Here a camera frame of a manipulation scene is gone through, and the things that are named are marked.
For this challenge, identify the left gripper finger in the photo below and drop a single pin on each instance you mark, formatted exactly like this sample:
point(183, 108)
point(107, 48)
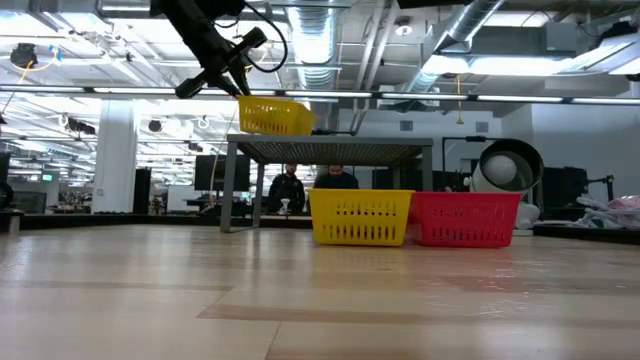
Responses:
point(227, 87)
point(242, 80)

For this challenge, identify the yellow plastic slotted basket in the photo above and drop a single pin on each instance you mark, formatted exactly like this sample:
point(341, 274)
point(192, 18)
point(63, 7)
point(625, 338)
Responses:
point(360, 200)
point(275, 117)

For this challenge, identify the red plastic slotted basket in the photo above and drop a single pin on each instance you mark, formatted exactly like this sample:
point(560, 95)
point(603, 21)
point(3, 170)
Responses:
point(465, 202)

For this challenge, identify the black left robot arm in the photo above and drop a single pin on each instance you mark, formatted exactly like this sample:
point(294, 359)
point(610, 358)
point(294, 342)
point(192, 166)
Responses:
point(195, 30)

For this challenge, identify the black background screen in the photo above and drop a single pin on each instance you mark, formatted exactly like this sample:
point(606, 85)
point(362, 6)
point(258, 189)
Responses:
point(210, 170)

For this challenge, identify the person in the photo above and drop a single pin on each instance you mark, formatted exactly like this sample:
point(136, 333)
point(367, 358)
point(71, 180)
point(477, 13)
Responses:
point(337, 181)
point(286, 187)

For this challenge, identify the grey perforated metal riser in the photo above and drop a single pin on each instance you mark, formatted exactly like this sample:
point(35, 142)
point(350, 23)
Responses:
point(340, 150)

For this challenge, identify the small white goblet object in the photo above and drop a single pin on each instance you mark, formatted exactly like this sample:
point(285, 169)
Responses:
point(285, 205)

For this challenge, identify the white building column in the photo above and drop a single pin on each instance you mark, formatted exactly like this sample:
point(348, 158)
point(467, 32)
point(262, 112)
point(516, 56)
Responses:
point(115, 160)

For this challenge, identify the black tall cabinet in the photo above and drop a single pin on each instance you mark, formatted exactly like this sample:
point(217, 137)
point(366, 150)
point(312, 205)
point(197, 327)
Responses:
point(141, 190)

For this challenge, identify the long linear ceiling light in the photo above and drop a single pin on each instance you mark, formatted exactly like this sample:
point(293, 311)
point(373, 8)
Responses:
point(425, 96)

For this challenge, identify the white spot lamp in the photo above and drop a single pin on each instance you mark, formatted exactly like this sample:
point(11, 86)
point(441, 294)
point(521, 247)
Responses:
point(500, 170)

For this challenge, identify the black background monitor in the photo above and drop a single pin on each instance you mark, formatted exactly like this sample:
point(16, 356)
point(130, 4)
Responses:
point(565, 185)

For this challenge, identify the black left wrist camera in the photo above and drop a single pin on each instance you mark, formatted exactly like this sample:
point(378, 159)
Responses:
point(252, 39)

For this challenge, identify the silver ventilation duct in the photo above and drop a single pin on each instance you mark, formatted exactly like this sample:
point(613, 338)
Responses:
point(315, 50)
point(470, 20)

